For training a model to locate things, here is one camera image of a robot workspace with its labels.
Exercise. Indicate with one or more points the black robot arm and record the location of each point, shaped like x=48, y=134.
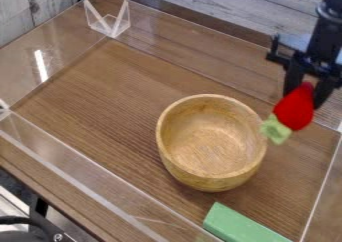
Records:
x=328, y=23

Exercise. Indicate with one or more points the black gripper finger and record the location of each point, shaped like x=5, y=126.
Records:
x=326, y=85
x=294, y=74

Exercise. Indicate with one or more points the green foam block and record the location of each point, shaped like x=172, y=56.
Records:
x=232, y=227

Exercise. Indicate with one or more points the clear acrylic corner bracket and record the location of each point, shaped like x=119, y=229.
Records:
x=108, y=25

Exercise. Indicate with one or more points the red plush strawberry toy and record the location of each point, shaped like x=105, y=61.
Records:
x=291, y=114

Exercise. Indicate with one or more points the wooden bowl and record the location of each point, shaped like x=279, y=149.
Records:
x=208, y=142

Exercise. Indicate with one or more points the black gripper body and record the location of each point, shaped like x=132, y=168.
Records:
x=308, y=54

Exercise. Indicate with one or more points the black table leg bracket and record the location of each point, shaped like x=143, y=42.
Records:
x=59, y=228

